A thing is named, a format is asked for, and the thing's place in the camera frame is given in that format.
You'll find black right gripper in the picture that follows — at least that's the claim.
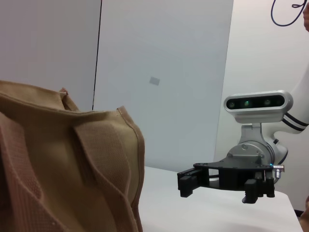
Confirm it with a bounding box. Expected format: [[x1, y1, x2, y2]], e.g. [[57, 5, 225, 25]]
[[177, 157, 276, 204]]

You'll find khaki canvas food bag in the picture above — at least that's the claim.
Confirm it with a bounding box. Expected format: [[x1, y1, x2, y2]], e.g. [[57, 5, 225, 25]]
[[0, 80, 146, 232]]

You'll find brown furniture edge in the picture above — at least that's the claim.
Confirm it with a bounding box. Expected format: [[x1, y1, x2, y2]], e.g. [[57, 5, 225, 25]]
[[298, 193, 309, 232]]

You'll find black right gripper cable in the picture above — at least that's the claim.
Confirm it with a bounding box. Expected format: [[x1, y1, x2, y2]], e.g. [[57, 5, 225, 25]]
[[265, 164, 286, 185]]

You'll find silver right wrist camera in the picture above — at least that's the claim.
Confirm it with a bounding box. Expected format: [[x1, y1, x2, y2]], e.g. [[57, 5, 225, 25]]
[[223, 90, 294, 145]]

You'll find dark hanging wall cable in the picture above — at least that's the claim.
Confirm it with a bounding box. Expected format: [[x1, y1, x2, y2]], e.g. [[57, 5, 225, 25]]
[[270, 0, 309, 27]]

